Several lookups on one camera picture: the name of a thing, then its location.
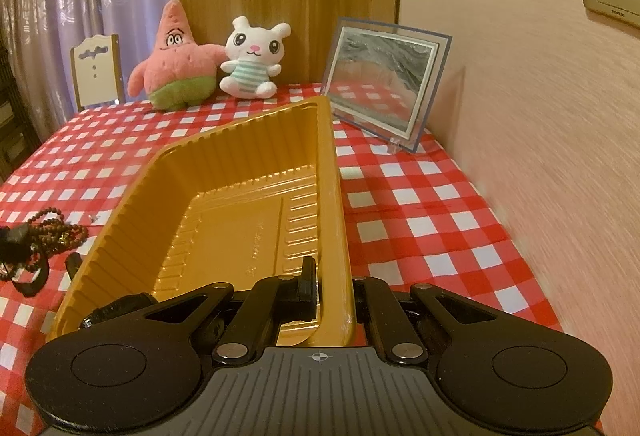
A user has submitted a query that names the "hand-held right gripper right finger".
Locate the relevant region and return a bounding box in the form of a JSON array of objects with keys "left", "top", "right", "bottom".
[{"left": 353, "top": 276, "right": 502, "bottom": 365}]

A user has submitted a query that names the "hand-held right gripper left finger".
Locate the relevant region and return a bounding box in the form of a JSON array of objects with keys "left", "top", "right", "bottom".
[{"left": 144, "top": 257, "right": 320, "bottom": 365}]

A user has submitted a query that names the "golden plastic tray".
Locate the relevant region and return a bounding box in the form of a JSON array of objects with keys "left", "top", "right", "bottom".
[{"left": 51, "top": 96, "right": 358, "bottom": 357}]

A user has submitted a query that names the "black wrist watch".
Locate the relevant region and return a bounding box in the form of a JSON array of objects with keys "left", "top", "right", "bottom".
[{"left": 79, "top": 293, "right": 158, "bottom": 331}]

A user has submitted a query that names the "red checkered tablecloth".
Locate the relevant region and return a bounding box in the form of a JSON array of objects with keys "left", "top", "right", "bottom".
[{"left": 0, "top": 83, "right": 621, "bottom": 436}]

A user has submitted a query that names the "white bunny plush toy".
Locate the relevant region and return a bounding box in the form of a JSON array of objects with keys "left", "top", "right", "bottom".
[{"left": 219, "top": 16, "right": 292, "bottom": 100}]

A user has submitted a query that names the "pink starfish plush toy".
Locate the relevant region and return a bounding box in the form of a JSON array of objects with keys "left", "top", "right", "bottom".
[{"left": 127, "top": 0, "right": 227, "bottom": 111}]

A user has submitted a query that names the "small white wooden chair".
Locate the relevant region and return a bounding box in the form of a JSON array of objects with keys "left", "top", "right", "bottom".
[{"left": 70, "top": 34, "right": 126, "bottom": 113}]

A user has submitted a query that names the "dark furniture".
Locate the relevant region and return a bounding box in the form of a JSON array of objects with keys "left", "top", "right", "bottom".
[{"left": 0, "top": 36, "right": 41, "bottom": 179}]

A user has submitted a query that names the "sand art picture frame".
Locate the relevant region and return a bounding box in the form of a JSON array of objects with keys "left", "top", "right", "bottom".
[{"left": 322, "top": 18, "right": 453, "bottom": 155}]

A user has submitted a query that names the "dark bead bracelet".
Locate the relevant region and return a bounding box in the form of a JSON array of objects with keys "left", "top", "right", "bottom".
[{"left": 30, "top": 223, "right": 90, "bottom": 263}]

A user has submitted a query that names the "black strap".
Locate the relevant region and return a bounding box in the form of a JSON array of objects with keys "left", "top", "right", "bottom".
[{"left": 10, "top": 256, "right": 51, "bottom": 299}]

